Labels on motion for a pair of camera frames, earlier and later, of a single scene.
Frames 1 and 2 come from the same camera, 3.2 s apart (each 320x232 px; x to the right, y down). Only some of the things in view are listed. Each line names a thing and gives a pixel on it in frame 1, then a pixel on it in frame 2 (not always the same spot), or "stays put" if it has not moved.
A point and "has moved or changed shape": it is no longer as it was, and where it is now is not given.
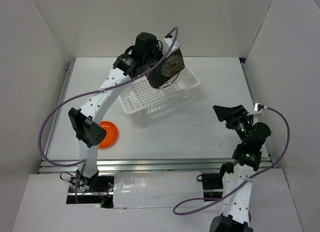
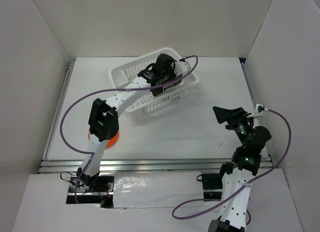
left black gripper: (158, 47) → (172, 74)
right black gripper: (231, 115) stays put
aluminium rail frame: (50, 165) stays put
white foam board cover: (157, 189) stays put
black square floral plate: (166, 71) has moved or changed shape
